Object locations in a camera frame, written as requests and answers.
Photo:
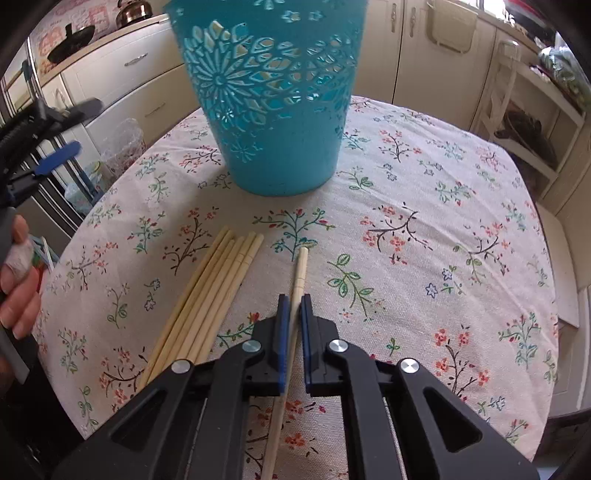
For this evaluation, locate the cream drawer cabinet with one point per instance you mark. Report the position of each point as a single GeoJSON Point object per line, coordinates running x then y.
{"type": "Point", "coordinates": [138, 83]}

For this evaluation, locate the person's left hand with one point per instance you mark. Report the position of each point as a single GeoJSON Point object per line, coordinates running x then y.
{"type": "Point", "coordinates": [21, 295]}

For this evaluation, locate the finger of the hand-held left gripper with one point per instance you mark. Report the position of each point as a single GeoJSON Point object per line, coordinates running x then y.
{"type": "Point", "coordinates": [69, 116]}
{"type": "Point", "coordinates": [60, 158]}

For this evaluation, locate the stainless steel refrigerator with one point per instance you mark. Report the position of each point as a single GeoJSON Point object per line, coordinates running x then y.
{"type": "Point", "coordinates": [51, 203]}

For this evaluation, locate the bundle of bamboo chopsticks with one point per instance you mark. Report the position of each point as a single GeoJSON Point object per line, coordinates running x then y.
{"type": "Point", "coordinates": [217, 295]}

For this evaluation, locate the light wooden chopstick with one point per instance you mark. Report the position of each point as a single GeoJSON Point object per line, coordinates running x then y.
{"type": "Point", "coordinates": [301, 272]}

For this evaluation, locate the light blue patterned bag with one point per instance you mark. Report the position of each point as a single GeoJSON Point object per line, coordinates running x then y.
{"type": "Point", "coordinates": [85, 187]}

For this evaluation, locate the floral bin with plastic bag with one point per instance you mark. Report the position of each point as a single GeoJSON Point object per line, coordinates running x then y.
{"type": "Point", "coordinates": [124, 143]}

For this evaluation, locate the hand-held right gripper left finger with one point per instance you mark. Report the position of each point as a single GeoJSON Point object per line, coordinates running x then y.
{"type": "Point", "coordinates": [282, 344]}

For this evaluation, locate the teal perforated plastic basket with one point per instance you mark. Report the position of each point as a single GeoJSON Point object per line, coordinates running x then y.
{"type": "Point", "coordinates": [277, 152]}

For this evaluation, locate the green printed bag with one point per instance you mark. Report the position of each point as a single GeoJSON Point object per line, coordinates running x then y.
{"type": "Point", "coordinates": [561, 69]}

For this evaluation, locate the floral tablecloth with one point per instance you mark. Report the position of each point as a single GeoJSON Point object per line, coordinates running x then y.
{"type": "Point", "coordinates": [415, 286]}

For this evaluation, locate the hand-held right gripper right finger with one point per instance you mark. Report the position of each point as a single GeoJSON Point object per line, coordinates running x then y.
{"type": "Point", "coordinates": [305, 344]}

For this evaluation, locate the white plastic hanging bin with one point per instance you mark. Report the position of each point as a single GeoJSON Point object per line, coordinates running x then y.
{"type": "Point", "coordinates": [450, 25]}

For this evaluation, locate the cream door cabinets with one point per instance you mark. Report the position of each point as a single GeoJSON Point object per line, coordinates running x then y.
{"type": "Point", "coordinates": [415, 69]}

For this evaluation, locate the colourful printed packet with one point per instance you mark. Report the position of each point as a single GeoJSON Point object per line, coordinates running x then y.
{"type": "Point", "coordinates": [44, 254]}

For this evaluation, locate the dark shoes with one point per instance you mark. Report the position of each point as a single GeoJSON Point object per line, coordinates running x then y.
{"type": "Point", "coordinates": [526, 129]}

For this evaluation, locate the white shelf rack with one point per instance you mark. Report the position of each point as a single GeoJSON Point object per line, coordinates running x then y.
{"type": "Point", "coordinates": [508, 83]}

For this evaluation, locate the copper kettle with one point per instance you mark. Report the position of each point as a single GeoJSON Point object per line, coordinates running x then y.
{"type": "Point", "coordinates": [134, 10]}

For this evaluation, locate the black frying pan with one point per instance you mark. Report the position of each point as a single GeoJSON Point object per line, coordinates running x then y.
{"type": "Point", "coordinates": [69, 45]}

